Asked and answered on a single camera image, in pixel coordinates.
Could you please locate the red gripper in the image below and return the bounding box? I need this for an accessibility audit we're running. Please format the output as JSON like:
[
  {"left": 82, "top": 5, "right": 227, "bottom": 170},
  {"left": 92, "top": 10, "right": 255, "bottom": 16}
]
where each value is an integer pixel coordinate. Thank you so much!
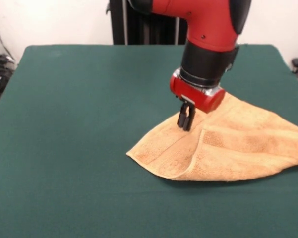
[{"left": 170, "top": 74, "right": 226, "bottom": 132}]

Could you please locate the orange terry towel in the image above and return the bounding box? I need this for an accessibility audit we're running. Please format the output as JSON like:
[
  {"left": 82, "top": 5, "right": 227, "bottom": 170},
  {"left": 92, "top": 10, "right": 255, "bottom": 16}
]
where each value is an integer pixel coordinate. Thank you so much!
[{"left": 125, "top": 91, "right": 298, "bottom": 183}]

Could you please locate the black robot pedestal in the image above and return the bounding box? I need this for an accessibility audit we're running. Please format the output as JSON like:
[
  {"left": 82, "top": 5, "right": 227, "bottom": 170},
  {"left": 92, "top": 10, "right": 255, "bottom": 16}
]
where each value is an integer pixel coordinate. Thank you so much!
[{"left": 109, "top": 0, "right": 189, "bottom": 45}]

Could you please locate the dark green tablecloth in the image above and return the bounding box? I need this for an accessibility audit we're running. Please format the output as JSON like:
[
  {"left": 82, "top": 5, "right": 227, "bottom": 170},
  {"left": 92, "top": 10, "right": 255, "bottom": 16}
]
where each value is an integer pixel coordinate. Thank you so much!
[{"left": 0, "top": 44, "right": 298, "bottom": 238}]

